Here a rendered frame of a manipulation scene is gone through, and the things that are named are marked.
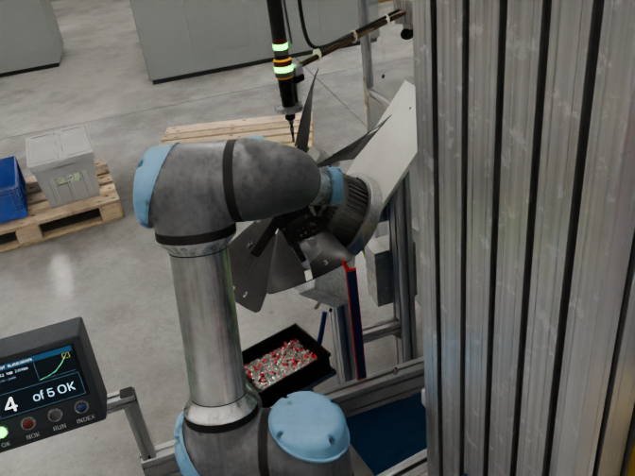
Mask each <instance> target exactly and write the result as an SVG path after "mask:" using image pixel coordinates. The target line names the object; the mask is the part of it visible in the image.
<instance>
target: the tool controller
mask: <svg viewBox="0 0 635 476"><path fill-rule="evenodd" d="M17 389H20V391H21V394H22V396H23V399H24V402H25V404H26V409H27V412H25V413H22V414H20V415H17V416H11V417H8V418H5V419H2V420H0V425H3V426H6V427H7V428H8V429H9V434H8V435H7V436H6V437H5V438H2V439H0V453H1V452H4V451H9V450H12V449H16V448H19V447H22V446H24V445H27V444H30V443H33V442H36V441H40V440H43V439H46V438H48V437H51V436H54V435H57V434H63V433H66V432H69V431H72V430H74V429H77V428H80V427H83V426H87V425H90V424H93V423H96V422H98V421H101V420H104V419H106V417H107V391H106V388H105V384H104V382H103V379H102V376H101V373H100V370H99V367H98V364H97V361H96V358H95V356H94V351H93V348H92V345H91V342H90V339H89V336H88V333H87V331H86V328H85V325H84V322H83V319H82V317H81V316H79V317H75V318H72V319H68V320H65V321H61V322H59V323H55V324H52V325H48V326H44V327H41V328H38V329H35V330H31V331H25V332H22V333H18V334H15V335H12V336H9V337H5V338H1V339H0V395H1V394H5V393H7V392H10V391H14V390H17ZM79 400H85V401H87V402H88V404H89V408H88V410H87V411H86V412H85V413H82V414H80V413H77V412H76V411H75V404H76V402H77V401H79ZM55 408H57V409H60V410H61V411H62V418H61V419H60V420H59V421H51V420H49V418H48V412H49V411H50V410H52V409H55ZM25 417H33V418H34V419H35V420H36V425H35V427H34V428H33V429H31V430H24V429H23V428H22V427H21V421H22V419H23V418H25Z"/></svg>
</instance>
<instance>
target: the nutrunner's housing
mask: <svg viewBox="0 0 635 476"><path fill-rule="evenodd" d="M278 84H279V91H280V97H281V99H282V105H283V107H284V108H290V107H293V106H295V98H294V95H295V94H294V86H293V79H292V77H291V78H289V79H284V80H280V79H278ZM295 118H296V114H290V115H286V116H285V120H287V121H292V120H294V119H295Z"/></svg>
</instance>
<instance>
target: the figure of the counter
mask: <svg viewBox="0 0 635 476"><path fill-rule="evenodd" d="M25 412H27V409H26V404H25V402H24V399H23V396H22V394H21V391H20V389H17V390H14V391H10V392H7V393H5V394H1V395H0V420H2V419H5V418H8V417H14V416H17V415H20V414H22V413H25Z"/></svg>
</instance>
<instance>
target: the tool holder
mask: <svg viewBox="0 0 635 476"><path fill-rule="evenodd" d="M292 64H297V66H295V67H293V73H294V75H293V77H292V79H293V86H294V94H295V95H294V98H295V106H293V107H290V108H284V107H283V105H282V102H281V103H278V104H277V105H276V106H275V107H274V109H275V112H276V113H278V114H280V115H290V114H295V113H298V112H300V111H302V110H303V103H302V102H301V101H302V94H301V87H300V83H301V82H302V81H303V80H304V74H303V67H302V64H298V63H292Z"/></svg>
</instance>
